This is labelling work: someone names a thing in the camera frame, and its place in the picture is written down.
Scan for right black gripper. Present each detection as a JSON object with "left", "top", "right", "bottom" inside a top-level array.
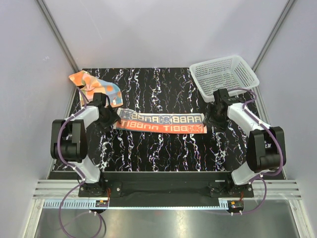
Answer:
[{"left": 202, "top": 104, "right": 230, "bottom": 133}]

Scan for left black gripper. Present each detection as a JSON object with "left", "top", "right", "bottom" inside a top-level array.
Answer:
[{"left": 96, "top": 105, "right": 121, "bottom": 132}]

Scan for rabbit print towel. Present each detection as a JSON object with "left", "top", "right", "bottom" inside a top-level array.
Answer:
[{"left": 113, "top": 109, "right": 207, "bottom": 134}]

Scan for orange dotted checkered towel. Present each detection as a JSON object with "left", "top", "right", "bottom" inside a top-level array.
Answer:
[{"left": 69, "top": 70, "right": 123, "bottom": 108}]

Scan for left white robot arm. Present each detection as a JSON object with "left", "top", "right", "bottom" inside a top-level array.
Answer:
[{"left": 51, "top": 93, "right": 121, "bottom": 196}]

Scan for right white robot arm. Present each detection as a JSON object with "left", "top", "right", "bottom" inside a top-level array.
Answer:
[{"left": 203, "top": 89, "right": 286, "bottom": 197}]

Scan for white plastic mesh basket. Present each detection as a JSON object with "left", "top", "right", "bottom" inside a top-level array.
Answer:
[{"left": 189, "top": 55, "right": 260, "bottom": 103}]

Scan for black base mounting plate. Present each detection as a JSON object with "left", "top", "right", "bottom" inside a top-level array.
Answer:
[{"left": 79, "top": 172, "right": 254, "bottom": 198}]

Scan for aluminium frame rail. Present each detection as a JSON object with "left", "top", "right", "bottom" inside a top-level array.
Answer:
[{"left": 33, "top": 180, "right": 301, "bottom": 210}]

